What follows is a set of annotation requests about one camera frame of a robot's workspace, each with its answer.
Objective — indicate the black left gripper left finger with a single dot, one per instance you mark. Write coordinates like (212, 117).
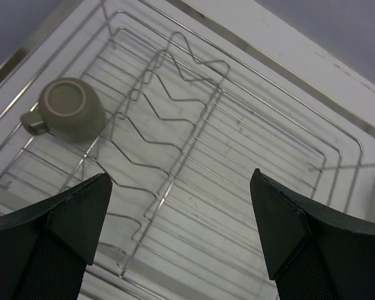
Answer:
(46, 247)

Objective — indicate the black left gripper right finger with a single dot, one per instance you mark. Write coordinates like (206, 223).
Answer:
(312, 251)

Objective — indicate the metal wire dish rack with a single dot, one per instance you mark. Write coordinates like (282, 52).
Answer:
(192, 110)

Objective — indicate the olive ceramic mug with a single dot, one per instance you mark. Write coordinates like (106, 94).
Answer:
(70, 109)

